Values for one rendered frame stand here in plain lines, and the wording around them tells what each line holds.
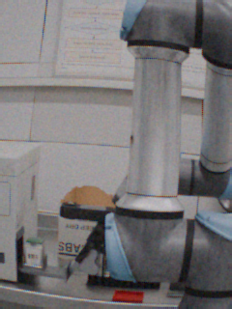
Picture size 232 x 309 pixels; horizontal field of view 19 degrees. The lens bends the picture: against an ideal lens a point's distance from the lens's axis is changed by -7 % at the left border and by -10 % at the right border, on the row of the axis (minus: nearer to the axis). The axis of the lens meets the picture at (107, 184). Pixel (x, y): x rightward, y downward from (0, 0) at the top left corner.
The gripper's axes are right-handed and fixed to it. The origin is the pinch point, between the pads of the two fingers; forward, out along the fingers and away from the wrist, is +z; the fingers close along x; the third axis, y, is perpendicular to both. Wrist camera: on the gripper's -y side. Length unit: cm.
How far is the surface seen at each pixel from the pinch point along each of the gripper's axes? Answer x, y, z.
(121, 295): -3.4, 13.0, -2.2
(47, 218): 58, -12, 9
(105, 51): 59, -27, -44
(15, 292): -8.5, -7.1, 10.5
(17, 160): -3.9, -22.5, -14.8
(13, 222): -4.5, -16.2, -2.7
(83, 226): 25.1, -2.7, -4.0
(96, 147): 60, -12, -16
